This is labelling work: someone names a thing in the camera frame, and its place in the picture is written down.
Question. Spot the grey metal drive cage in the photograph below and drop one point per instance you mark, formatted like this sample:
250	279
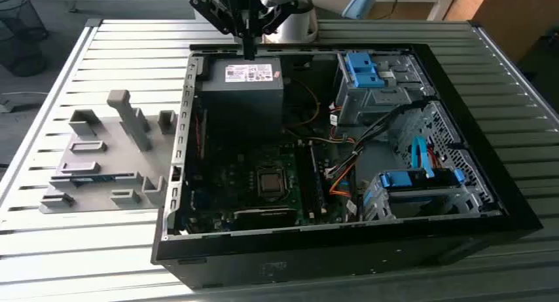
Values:
379	100

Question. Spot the empty black RAM slot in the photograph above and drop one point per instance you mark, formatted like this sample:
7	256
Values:
305	181

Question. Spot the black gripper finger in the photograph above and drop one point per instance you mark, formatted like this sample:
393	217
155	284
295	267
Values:
273	18
218	13

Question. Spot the green RAM stick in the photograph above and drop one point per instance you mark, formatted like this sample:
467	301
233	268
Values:
94	179

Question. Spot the black open PC case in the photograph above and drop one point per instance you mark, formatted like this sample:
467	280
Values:
306	259

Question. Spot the CPU in socket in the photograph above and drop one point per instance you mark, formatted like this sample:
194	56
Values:
270	182

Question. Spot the hard disk in blue carrier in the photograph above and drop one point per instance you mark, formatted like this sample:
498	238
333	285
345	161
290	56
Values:
419	179

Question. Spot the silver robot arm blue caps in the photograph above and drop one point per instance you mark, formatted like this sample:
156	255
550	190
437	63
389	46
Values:
297	27

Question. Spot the grey parts rack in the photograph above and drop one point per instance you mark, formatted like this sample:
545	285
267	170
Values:
114	151

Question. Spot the blue plastic drive bracket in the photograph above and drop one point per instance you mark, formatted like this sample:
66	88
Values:
365	71

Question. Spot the installed RAM stick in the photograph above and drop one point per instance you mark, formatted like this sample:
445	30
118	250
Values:
319	181

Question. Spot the grey power supply unit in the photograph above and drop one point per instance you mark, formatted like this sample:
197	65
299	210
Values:
245	95

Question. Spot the green motherboard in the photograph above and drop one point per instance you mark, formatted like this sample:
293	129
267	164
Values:
227	184

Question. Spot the black graphics card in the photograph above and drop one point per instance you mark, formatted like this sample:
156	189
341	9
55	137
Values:
265	218

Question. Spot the brown wooden cabinet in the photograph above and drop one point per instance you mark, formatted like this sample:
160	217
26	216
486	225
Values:
511	17

